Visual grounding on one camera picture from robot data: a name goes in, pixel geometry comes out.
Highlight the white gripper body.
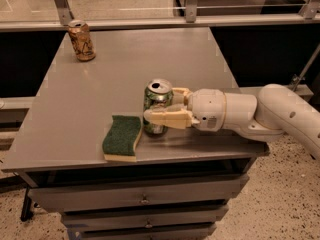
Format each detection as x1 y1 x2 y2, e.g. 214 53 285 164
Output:
187 89 226 132

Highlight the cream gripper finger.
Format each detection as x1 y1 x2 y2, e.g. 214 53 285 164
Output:
172 87 192 105
143 104 200 129

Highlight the green soda can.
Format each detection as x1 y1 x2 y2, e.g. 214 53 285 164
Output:
143 79 173 136

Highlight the green yellow sponge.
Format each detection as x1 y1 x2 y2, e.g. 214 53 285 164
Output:
102 115 142 162

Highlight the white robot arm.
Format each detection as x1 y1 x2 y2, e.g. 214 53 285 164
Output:
144 84 320 158

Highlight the orange brown soda can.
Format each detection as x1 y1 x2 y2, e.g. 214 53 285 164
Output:
68 20 96 62

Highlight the grey drawer cabinet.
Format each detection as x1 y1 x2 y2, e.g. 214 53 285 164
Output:
3 28 268 240

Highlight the bottom grey drawer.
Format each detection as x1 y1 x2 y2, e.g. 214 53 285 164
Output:
76 223 216 240

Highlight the grey drawer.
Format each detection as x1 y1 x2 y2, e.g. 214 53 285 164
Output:
62 204 228 231
76 223 216 240
29 174 249 212

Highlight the top grey drawer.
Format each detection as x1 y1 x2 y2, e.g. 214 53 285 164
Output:
29 174 249 212

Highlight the grey metal railing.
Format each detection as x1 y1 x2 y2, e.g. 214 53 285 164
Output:
0 0 319 31

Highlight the middle grey drawer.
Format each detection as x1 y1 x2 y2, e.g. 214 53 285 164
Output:
62 204 228 231

